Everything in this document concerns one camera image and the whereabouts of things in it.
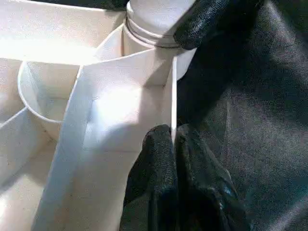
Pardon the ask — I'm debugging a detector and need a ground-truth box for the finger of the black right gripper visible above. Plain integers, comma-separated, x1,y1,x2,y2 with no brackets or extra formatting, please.
173,0,260,50
104,0,128,10

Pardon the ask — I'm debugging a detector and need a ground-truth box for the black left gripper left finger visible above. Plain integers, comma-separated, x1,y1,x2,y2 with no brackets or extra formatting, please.
120,124,180,231

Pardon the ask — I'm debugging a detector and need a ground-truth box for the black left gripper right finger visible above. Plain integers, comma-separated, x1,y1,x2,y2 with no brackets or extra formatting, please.
173,124,248,231

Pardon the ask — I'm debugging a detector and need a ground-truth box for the white plastic table leg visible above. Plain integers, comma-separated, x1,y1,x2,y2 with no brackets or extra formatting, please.
123,0,197,49

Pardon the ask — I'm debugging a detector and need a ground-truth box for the white plastic table top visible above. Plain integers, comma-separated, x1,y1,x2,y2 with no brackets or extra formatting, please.
0,0,197,231

